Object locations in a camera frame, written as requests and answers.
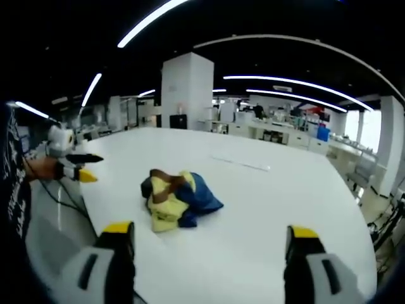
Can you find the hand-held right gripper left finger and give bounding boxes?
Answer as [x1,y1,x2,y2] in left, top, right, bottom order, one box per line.
[58,220,136,304]

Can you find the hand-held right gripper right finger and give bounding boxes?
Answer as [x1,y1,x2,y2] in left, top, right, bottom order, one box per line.
[283,225,367,304]

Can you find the yellow and blue garment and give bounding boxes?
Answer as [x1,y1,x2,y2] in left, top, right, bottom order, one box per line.
[140,168,225,234]

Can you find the person's left hand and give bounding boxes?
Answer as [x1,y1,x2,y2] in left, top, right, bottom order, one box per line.
[25,156,61,182]

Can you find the person's dark printed shirt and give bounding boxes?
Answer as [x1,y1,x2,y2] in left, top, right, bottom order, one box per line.
[0,100,32,304]

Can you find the black cabinet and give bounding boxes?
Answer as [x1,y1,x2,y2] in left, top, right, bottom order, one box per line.
[169,114,190,130]

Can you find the grey chair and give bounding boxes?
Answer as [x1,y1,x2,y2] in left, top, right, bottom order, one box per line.
[345,151,379,197]

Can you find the white square pillar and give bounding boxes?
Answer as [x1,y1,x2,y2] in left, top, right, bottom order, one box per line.
[160,51,215,130]

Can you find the white lab counter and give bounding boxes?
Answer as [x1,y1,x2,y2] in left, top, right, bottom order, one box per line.
[197,117,330,156]

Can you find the black cable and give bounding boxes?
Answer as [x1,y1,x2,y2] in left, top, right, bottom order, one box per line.
[23,156,92,222]

